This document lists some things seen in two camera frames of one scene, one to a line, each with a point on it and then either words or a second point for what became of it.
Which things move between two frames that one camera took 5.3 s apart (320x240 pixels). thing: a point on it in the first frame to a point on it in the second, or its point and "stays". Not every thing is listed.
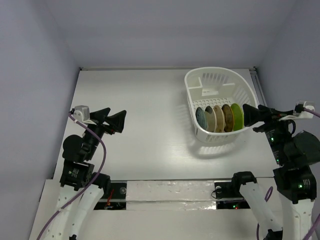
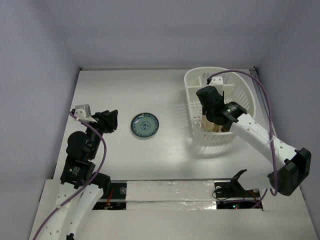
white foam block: (170, 195) stays
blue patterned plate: (201, 118) to (144, 125)
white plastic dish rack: (213, 86) stays
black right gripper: (268, 116) to (213, 110)
